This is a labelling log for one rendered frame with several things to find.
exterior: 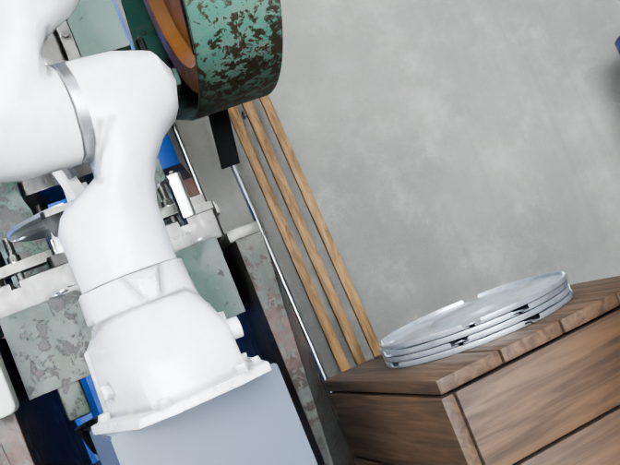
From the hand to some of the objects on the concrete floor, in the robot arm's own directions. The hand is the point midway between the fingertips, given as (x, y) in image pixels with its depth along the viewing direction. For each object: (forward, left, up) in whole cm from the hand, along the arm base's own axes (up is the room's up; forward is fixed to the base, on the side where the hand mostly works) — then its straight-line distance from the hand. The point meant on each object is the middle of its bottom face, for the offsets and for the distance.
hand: (68, 181), depth 139 cm
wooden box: (-36, -41, -82) cm, 99 cm away
